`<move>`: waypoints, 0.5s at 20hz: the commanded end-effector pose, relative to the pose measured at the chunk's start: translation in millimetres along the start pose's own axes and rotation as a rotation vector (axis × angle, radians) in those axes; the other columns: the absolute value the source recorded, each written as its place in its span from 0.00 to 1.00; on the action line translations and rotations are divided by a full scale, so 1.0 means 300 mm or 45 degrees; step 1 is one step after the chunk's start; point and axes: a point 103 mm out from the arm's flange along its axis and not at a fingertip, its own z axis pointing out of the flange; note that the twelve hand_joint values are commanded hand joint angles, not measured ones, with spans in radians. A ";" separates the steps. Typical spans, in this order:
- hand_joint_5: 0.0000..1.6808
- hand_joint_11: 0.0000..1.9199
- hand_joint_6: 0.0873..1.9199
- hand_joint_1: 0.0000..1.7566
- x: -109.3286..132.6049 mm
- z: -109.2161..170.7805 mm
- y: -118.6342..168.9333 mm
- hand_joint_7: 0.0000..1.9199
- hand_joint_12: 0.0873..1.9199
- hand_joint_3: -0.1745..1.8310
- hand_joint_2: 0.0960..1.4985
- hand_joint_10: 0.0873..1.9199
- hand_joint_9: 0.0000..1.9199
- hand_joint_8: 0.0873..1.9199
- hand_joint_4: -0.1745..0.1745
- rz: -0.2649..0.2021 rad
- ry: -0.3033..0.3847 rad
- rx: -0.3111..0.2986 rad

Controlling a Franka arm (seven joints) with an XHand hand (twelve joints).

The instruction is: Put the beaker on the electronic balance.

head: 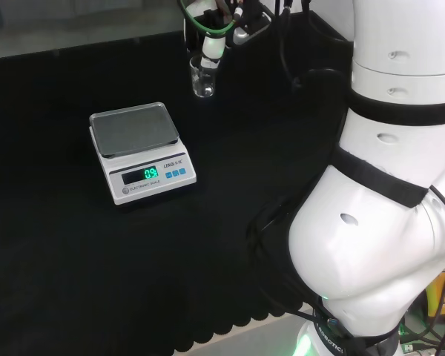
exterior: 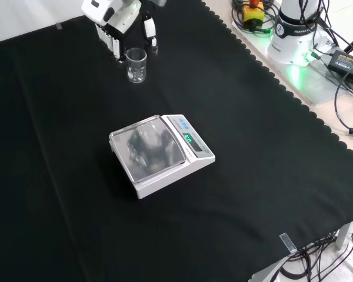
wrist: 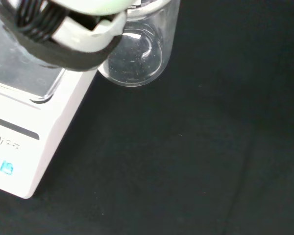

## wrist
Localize white electronic balance steel pan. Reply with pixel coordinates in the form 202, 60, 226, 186
0, 4, 99, 199

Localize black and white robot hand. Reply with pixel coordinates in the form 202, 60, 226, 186
0, 0, 141, 73

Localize black bench cloth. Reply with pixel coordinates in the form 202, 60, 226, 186
0, 0, 294, 235

